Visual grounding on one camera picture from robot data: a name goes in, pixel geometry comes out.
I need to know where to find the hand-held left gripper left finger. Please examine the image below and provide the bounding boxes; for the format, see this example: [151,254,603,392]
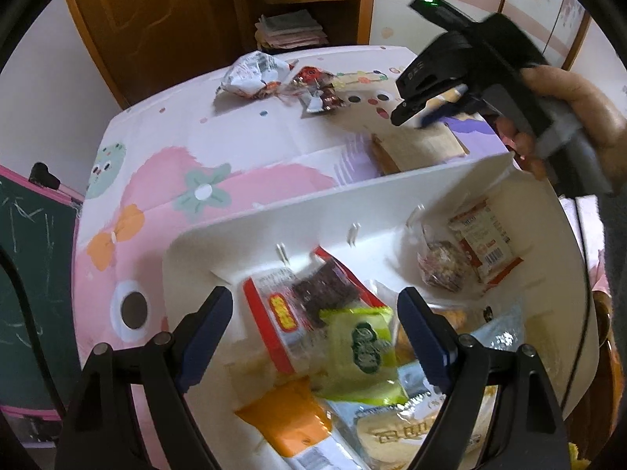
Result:
[54,285,235,470]

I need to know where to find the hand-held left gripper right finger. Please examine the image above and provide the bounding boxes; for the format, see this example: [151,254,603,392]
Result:
[397,286,571,470]

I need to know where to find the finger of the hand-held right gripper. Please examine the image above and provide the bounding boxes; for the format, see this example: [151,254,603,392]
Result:
[419,85,473,129]
[390,95,444,128]

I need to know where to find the brown toast packet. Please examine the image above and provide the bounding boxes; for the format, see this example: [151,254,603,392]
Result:
[370,120,468,177]

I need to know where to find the translucent yellow ball snack packet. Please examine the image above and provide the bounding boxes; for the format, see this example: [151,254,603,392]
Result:
[392,301,527,368]

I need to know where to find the clear pale snack packet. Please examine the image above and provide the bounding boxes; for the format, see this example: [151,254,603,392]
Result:
[225,347,314,402]

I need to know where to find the white box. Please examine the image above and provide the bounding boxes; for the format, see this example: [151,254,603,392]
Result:
[161,149,601,470]

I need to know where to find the person's right hand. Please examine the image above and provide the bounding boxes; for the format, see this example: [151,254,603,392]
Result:
[495,66,627,182]

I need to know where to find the green snack packet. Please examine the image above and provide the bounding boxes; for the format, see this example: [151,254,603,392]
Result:
[318,306,410,405]

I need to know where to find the small red wrapper packet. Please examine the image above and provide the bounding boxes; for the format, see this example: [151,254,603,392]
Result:
[289,66,336,96]
[299,85,346,116]

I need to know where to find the clear mixed nut packet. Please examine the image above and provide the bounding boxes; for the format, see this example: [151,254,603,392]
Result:
[416,225,473,287]

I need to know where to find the pale blue round cake packet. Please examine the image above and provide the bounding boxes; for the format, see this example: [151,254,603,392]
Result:
[326,360,495,470]

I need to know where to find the orange snack packet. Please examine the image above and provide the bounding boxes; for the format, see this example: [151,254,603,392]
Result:
[234,377,339,470]

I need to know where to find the brown wooden shelf cabinet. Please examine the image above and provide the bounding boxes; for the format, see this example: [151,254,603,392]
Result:
[228,0,378,57]

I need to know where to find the red packet with dark pieces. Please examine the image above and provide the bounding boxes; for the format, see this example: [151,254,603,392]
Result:
[242,246,393,378]

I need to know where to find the red and white snack packet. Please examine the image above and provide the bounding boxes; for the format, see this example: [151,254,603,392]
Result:
[447,198,522,285]

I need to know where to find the stack of folded towels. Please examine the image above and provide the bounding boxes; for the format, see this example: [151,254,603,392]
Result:
[254,9,329,50]

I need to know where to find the silver white snack packet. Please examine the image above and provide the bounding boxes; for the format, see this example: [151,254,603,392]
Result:
[216,51,295,101]

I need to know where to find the brown wooden door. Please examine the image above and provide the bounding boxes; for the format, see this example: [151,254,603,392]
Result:
[63,0,260,108]

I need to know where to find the green chalkboard with pink frame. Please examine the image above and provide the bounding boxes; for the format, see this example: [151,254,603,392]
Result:
[0,164,84,417]

